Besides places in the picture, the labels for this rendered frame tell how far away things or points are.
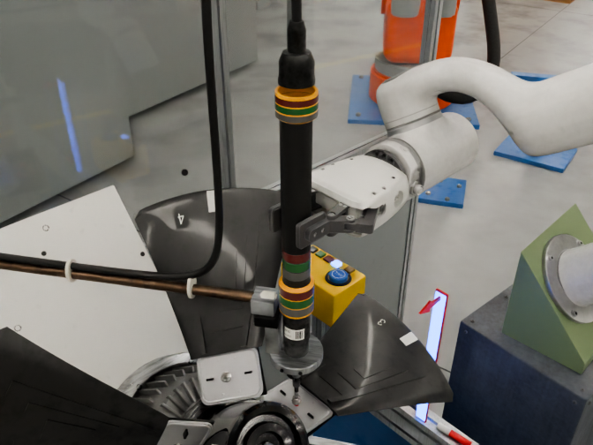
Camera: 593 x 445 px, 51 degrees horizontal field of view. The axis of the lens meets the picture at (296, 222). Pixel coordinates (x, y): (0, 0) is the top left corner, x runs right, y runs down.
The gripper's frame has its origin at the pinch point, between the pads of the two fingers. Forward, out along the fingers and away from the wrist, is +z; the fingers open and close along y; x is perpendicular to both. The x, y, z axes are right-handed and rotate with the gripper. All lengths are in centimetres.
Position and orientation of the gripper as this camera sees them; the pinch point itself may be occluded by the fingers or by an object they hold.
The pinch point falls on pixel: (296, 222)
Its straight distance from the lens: 69.8
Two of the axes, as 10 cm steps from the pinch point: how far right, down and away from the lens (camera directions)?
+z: -7.2, 3.8, -5.8
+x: 0.0, -8.4, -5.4
